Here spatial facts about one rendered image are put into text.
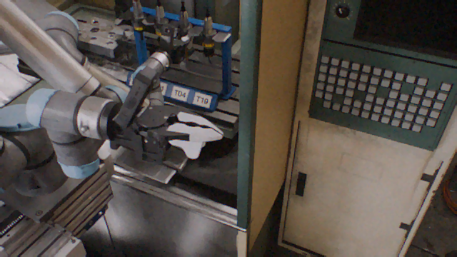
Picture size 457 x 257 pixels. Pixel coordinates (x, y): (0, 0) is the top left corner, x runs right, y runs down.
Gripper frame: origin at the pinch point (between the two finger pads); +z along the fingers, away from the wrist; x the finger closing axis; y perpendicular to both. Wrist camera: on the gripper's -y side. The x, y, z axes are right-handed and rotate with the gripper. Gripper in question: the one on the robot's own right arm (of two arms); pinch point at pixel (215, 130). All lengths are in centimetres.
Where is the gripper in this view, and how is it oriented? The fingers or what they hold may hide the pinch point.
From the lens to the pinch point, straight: 72.7
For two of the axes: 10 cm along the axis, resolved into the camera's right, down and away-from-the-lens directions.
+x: -2.7, 5.3, -8.0
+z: 9.6, 1.8, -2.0
